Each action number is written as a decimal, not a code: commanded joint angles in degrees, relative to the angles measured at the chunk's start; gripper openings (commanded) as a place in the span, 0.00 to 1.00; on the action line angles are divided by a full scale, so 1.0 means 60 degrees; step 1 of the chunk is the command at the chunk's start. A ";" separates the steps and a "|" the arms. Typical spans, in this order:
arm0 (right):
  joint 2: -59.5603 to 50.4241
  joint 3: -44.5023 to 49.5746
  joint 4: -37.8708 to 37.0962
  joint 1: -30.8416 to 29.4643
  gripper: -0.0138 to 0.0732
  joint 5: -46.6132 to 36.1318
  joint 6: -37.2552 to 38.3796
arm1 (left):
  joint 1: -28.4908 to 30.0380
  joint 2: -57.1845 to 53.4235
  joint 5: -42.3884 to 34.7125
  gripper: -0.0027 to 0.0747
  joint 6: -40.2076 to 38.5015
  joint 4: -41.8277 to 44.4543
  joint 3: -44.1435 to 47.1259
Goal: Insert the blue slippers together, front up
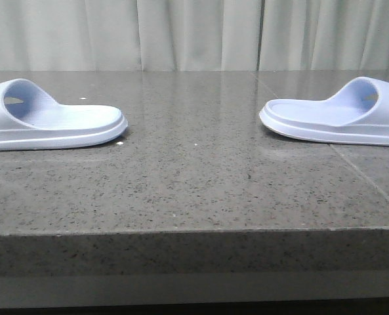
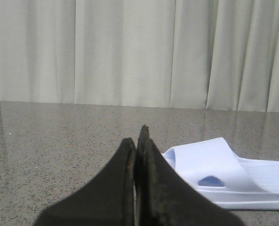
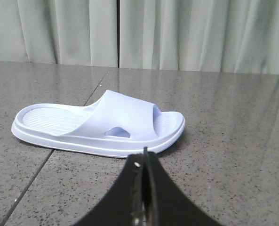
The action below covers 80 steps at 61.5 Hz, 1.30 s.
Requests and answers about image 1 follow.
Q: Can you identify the light blue slipper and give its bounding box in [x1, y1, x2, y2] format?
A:
[259, 77, 389, 146]
[0, 79, 128, 151]

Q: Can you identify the pale grey-green curtain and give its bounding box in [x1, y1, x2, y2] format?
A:
[0, 1, 389, 71]

